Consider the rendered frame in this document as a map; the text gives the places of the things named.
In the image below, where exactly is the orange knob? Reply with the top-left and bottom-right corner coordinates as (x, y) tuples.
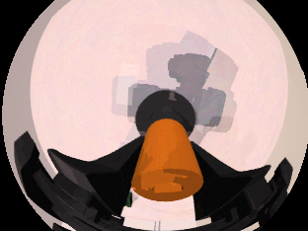
(131, 119), (204, 202)

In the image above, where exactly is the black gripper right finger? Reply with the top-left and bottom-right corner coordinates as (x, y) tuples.
(190, 140), (271, 221)

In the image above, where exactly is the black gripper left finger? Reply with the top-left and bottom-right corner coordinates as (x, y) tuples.
(47, 136), (145, 218)

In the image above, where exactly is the black stepped round pedestal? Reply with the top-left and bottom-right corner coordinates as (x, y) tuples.
(135, 91), (196, 136)

